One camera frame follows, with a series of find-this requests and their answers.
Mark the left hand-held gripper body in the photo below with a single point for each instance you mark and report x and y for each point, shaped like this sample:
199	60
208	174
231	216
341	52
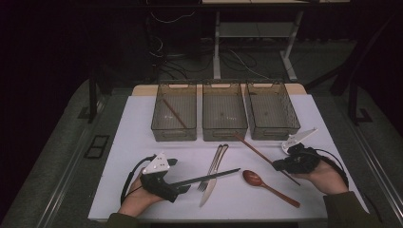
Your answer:
157	183

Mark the white table sheet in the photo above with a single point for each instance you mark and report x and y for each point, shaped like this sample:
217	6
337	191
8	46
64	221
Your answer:
177	209

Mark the black floor socket frame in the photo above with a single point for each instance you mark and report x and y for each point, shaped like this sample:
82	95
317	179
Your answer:
95	146

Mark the metal table knife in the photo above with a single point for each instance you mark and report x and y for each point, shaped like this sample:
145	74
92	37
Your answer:
207	193

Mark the black metal stand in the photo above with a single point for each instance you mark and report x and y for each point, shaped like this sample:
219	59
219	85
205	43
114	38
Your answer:
352	101
92	101

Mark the brown wooden spoon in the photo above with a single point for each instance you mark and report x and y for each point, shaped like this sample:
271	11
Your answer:
253	179

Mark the white-legged desk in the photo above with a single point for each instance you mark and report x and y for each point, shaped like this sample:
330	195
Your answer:
216	47

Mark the metal floor rail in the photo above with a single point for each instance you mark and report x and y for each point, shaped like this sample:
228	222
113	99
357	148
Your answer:
65	177
382	177

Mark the metal fork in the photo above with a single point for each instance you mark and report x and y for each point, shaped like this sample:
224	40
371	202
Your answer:
210	167

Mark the person's right hand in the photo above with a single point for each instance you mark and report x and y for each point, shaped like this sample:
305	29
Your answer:
329	180

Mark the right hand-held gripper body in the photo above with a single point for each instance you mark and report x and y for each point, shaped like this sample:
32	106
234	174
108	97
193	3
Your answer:
302	161

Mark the person's left hand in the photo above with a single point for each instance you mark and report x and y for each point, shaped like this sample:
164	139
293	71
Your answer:
136	199

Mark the smoky translucent plastic bin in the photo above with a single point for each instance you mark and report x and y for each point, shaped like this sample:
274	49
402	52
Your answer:
225	110
174	110
272	110

